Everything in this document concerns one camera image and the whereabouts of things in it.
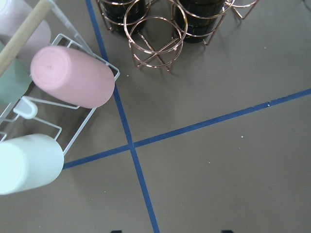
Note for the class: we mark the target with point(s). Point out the white wire cup rack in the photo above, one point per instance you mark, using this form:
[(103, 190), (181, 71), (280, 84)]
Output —
[(26, 108)]

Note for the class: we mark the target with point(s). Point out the pale pink cup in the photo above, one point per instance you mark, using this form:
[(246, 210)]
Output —
[(12, 15)]

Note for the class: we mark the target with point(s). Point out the white cup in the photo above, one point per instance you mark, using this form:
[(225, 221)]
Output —
[(29, 162)]

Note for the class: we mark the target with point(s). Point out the green wine bottle front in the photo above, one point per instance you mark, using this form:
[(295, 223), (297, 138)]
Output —
[(120, 14)]

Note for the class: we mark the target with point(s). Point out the mint green cup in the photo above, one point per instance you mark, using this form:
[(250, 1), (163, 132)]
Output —
[(14, 82)]

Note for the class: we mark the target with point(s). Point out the green wine bottle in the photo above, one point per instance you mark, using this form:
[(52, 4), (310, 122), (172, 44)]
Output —
[(120, 14), (202, 16)]

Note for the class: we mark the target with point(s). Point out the copper wire bottle rack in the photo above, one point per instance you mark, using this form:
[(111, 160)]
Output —
[(152, 41)]

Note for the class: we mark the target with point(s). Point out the green wine bottle middle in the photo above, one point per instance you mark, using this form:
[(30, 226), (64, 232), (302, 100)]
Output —
[(202, 16)]

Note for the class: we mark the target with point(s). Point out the pink cup on top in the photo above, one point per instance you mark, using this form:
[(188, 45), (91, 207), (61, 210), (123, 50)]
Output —
[(72, 76)]

